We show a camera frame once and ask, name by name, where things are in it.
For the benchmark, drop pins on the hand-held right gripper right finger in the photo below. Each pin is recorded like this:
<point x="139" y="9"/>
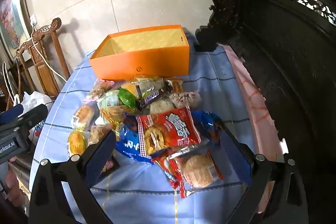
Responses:
<point x="236" y="158"/>

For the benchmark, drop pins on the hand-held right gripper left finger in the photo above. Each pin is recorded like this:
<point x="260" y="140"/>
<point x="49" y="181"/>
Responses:
<point x="101" y="158"/>

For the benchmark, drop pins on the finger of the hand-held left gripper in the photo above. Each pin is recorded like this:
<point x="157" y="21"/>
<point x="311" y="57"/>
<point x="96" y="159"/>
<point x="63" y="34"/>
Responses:
<point x="34" y="113"/>

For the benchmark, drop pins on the yellow cake packet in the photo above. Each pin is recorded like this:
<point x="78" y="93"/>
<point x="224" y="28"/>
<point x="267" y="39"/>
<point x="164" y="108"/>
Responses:
<point x="76" y="142"/>

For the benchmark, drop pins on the blue cookie packet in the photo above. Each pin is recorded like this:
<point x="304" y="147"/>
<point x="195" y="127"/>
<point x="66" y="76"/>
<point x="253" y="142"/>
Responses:
<point x="128" y="145"/>
<point x="210" y="124"/>

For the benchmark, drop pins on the green candy wrapper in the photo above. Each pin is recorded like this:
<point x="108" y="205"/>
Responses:
<point x="127" y="98"/>

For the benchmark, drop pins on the orange cardboard box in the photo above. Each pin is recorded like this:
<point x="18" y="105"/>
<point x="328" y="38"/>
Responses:
<point x="147" y="64"/>

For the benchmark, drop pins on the white plastic bag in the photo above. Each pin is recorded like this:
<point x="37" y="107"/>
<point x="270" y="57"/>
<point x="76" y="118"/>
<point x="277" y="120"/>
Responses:
<point x="34" y="103"/>

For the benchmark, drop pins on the dark red snack packet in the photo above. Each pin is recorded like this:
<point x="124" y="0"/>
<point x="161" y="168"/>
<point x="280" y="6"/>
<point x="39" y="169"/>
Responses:
<point x="110" y="166"/>

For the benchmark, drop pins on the clear brown pastry packet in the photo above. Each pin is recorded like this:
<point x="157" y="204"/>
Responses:
<point x="98" y="133"/>

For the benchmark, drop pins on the clear red round cake packet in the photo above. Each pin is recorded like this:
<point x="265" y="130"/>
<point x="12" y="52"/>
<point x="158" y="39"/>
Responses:
<point x="197" y="169"/>

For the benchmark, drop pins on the yellow edged biscuit packet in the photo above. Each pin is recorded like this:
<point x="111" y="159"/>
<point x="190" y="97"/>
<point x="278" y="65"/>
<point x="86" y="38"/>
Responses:
<point x="113" y="115"/>

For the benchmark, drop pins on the clear bread bun packet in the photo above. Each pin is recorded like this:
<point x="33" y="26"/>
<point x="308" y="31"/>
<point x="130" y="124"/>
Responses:
<point x="83" y="115"/>

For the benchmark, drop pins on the carved brown wooden chair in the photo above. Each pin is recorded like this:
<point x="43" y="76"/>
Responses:
<point x="44" y="66"/>

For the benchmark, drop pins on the pink cloth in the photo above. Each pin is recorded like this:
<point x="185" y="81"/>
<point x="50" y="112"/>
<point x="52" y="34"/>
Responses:
<point x="257" y="113"/>

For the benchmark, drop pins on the light green snack packet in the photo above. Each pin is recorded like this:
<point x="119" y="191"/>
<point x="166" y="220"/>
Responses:
<point x="110" y="100"/>

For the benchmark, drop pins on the pink snack packet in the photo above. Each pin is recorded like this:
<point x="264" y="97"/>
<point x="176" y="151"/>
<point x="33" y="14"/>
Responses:
<point x="99" y="91"/>

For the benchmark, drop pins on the red checkered cookie packet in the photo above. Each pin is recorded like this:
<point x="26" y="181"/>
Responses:
<point x="170" y="129"/>

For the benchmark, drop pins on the white red patterned pastry packet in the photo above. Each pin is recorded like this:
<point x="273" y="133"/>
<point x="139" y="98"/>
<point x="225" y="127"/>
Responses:
<point x="185" y="99"/>

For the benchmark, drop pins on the brown chocolate bar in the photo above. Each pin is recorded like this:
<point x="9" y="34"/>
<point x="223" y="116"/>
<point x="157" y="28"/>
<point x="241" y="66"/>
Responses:
<point x="152" y="99"/>

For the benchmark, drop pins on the white snack packet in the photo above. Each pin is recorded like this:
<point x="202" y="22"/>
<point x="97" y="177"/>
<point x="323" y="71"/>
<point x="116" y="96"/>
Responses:
<point x="161" y="107"/>

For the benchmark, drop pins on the clear yellow snack packet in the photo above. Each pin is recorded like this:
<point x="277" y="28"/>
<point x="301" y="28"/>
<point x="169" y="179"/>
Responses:
<point x="147" y="86"/>

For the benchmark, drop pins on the small orange snack packet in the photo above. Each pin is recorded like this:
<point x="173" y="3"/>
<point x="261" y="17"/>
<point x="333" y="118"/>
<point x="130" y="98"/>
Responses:
<point x="176" y="86"/>

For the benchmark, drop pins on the colourful framed painting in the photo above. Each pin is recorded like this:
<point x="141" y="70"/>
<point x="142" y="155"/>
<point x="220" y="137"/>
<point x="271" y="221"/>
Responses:
<point x="10" y="19"/>

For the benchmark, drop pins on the dark carved wooden furniture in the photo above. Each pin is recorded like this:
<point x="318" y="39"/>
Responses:
<point x="283" y="43"/>

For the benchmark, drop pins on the white wall socket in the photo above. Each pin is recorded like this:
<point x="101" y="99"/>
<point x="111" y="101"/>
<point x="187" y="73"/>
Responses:
<point x="33" y="20"/>

